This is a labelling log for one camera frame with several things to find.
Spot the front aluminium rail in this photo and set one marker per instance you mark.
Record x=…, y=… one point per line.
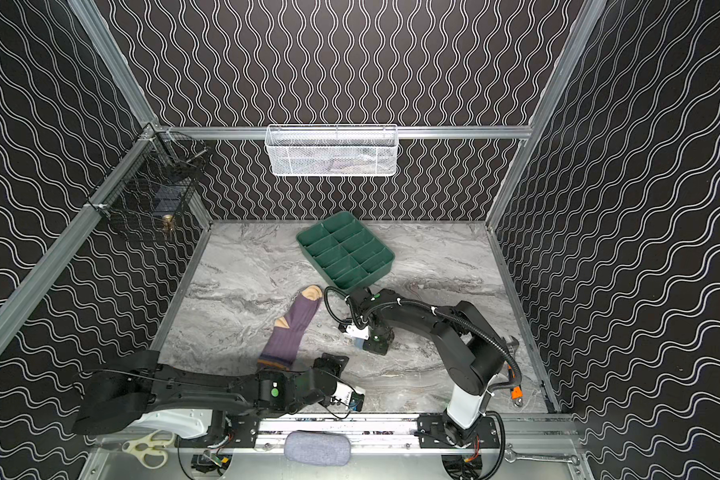
x=366, y=433

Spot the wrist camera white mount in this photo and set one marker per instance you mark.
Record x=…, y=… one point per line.
x=351, y=397
x=353, y=331

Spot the aluminium frame profile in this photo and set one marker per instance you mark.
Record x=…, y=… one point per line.
x=107, y=48

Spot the silver combination wrench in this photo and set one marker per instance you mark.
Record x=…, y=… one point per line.
x=512, y=456

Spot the purple sock tan toe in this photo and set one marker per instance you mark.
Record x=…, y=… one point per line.
x=282, y=347

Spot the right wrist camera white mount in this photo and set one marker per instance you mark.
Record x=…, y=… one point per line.
x=353, y=331

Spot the green compartment tray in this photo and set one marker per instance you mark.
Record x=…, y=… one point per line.
x=345, y=252

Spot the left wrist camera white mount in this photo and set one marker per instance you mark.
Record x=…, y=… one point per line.
x=351, y=397

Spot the adjustable wrench orange handle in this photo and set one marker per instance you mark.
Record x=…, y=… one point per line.
x=515, y=392

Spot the scissors cream handles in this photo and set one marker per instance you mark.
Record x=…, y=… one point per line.
x=150, y=450

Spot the white wire basket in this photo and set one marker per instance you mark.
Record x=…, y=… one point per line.
x=304, y=150

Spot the grey cloth pad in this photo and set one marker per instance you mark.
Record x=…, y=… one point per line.
x=317, y=449

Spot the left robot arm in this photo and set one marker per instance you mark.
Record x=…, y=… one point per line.
x=138, y=387

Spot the brass padlock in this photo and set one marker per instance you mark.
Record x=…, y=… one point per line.
x=168, y=224

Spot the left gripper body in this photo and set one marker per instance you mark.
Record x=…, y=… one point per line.
x=330, y=369

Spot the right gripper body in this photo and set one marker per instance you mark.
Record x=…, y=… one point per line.
x=378, y=344

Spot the black wire basket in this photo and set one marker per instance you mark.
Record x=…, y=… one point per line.
x=162, y=180

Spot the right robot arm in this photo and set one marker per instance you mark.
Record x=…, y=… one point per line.
x=476, y=358

